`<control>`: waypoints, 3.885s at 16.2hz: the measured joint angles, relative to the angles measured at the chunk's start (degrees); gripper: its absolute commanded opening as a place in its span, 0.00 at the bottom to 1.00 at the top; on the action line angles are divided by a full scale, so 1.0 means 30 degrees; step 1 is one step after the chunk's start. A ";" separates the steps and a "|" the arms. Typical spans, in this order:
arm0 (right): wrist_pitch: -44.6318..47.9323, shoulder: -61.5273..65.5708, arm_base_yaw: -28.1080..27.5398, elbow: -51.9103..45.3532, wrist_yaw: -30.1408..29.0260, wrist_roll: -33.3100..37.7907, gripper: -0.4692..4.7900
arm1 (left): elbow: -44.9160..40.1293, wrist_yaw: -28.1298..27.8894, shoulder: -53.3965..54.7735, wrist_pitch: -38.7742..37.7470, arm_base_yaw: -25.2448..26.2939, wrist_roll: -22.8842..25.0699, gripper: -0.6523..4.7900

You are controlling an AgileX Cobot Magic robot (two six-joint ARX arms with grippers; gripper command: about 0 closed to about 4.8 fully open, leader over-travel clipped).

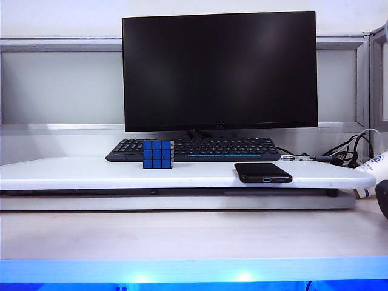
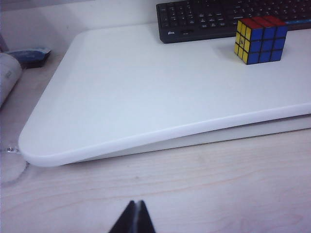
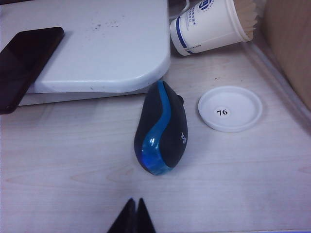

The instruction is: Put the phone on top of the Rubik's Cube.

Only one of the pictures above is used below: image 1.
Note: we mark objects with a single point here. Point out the black computer keyboard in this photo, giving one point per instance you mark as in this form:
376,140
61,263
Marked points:
212,150

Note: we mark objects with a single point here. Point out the blue plastic bin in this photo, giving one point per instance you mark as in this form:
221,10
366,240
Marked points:
194,272

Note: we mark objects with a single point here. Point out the grey aluminium partition frame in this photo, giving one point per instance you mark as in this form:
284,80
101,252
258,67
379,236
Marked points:
60,45

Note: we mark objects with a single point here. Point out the grey riser base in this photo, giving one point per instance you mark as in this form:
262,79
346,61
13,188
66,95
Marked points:
182,202

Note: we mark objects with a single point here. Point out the narrow grey partition frame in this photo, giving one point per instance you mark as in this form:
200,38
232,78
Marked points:
379,75

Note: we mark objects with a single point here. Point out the black smartphone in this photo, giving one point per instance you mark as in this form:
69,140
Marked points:
260,174

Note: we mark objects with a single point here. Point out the Rubik's cube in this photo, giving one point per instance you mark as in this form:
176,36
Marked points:
156,154

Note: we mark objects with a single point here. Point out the white desk riser board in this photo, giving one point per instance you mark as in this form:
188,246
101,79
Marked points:
91,174

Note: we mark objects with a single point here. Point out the black and blue computer mouse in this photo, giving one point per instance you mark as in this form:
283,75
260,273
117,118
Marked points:
383,198

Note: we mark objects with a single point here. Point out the black computer monitor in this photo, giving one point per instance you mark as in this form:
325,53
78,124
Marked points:
218,72

